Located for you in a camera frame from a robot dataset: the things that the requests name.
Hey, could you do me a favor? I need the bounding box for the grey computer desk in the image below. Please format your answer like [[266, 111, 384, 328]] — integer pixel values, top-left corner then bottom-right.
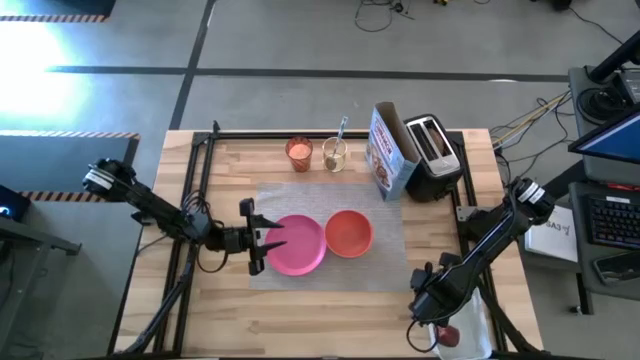
[[517, 64, 640, 316]]

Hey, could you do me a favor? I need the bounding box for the coiled black cable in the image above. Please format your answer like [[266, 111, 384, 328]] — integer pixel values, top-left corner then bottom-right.
[[577, 87, 621, 126]]

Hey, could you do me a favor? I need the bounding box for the grey metal stand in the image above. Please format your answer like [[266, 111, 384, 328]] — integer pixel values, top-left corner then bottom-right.
[[0, 214, 84, 360]]

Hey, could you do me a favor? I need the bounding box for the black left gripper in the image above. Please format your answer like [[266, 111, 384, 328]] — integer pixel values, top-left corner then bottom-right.
[[205, 197, 289, 277]]

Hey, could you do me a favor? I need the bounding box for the white paper sheet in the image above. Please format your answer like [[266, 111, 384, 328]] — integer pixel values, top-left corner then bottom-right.
[[524, 204, 580, 264]]

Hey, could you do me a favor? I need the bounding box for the black two-slot toaster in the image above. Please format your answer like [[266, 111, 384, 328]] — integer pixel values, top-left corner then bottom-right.
[[402, 113, 464, 204]]

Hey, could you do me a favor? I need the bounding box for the black backlit keyboard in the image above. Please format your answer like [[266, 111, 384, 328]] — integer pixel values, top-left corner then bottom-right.
[[587, 192, 640, 251]]

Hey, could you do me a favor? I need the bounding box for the smartphone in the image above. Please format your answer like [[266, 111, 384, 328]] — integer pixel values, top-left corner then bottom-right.
[[593, 251, 640, 287]]

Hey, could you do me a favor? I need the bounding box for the orange plastic bowl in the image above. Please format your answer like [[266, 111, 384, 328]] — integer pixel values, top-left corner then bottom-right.
[[324, 209, 375, 259]]

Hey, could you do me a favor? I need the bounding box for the brown toast slice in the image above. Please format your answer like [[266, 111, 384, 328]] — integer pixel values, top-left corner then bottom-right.
[[428, 127, 449, 157]]

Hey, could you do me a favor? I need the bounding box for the thin black floor cable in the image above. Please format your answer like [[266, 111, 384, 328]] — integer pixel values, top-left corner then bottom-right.
[[353, 0, 416, 34]]

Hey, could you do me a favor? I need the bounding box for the orange faceted cup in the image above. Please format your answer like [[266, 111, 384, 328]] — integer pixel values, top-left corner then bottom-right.
[[285, 136, 315, 174]]

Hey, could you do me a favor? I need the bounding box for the black aluminium table frame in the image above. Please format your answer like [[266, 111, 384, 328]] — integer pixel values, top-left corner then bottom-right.
[[107, 119, 546, 360]]

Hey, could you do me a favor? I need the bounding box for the grey woven placemat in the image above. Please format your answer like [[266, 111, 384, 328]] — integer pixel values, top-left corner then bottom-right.
[[249, 182, 412, 293]]

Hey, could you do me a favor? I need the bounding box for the cinnamon squares cereal box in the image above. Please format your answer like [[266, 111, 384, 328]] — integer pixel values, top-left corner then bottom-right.
[[364, 101, 422, 202]]

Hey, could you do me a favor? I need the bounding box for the red apple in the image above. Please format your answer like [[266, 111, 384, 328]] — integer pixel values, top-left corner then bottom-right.
[[435, 324, 461, 349]]

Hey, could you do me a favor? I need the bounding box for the small black hazard-striped mat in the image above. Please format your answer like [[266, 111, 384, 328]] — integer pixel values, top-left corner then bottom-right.
[[0, 0, 117, 24]]

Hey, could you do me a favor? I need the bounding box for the bundle of cables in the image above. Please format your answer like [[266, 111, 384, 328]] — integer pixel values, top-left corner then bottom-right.
[[489, 89, 576, 194]]

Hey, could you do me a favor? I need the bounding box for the pink plastic plate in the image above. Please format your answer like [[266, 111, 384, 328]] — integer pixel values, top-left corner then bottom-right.
[[264, 214, 328, 277]]

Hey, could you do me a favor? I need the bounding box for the black device with blue light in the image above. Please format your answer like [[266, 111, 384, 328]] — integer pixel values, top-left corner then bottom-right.
[[0, 184, 32, 224]]

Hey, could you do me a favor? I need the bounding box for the computer monitor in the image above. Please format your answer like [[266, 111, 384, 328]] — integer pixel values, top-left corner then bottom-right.
[[568, 107, 640, 166]]

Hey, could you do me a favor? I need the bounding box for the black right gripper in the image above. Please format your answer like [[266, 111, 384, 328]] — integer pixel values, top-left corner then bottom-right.
[[408, 252, 469, 324]]

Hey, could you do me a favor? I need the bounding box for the white plastic tray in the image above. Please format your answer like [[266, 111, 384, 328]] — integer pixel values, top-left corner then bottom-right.
[[427, 287, 494, 360]]

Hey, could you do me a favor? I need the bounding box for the large black hazard-striped mat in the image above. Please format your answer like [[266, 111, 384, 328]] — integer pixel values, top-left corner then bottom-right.
[[0, 130, 141, 201]]

